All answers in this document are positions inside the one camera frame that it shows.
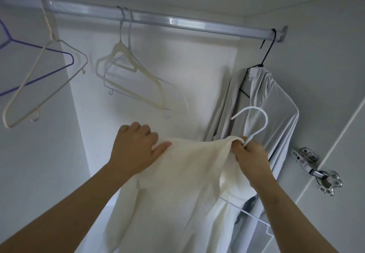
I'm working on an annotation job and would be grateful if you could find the person's left hand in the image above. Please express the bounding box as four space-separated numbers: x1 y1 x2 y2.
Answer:
107 122 173 178

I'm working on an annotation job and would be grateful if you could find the person's right hand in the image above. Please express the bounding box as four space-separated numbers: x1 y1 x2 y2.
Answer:
230 138 276 187

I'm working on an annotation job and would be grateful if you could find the white hanger of cream shirt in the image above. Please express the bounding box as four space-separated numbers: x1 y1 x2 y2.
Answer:
219 106 276 237

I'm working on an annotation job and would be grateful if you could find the light grey shirt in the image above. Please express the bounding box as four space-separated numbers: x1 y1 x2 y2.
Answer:
203 66 301 253

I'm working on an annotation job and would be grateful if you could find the cream white shirt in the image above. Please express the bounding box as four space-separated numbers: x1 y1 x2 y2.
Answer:
103 135 264 253

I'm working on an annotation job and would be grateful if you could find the cream hanger with metal hook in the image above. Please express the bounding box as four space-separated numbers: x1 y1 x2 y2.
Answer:
94 6 173 112

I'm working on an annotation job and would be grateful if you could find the white wardrobe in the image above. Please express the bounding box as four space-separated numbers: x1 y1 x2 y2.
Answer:
0 0 365 253

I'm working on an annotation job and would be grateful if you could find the black hanger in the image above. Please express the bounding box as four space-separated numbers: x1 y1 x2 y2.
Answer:
238 28 278 100

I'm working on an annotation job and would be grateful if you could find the person's left forearm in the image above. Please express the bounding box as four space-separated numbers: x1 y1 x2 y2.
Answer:
0 163 135 253

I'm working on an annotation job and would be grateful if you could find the person's right forearm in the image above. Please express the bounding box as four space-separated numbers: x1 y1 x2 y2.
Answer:
251 173 340 253

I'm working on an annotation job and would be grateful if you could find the purple wire hanger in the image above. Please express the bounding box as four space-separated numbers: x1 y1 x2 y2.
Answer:
0 19 75 98

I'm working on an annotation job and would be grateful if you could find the beige wire hanger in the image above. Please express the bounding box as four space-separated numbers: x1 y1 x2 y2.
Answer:
2 0 90 130

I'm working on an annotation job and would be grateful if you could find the metal door hinge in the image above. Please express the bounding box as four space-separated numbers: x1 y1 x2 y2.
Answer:
291 146 344 198

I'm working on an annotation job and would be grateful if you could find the metal closet rod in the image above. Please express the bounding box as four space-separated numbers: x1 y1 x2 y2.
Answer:
0 0 289 44

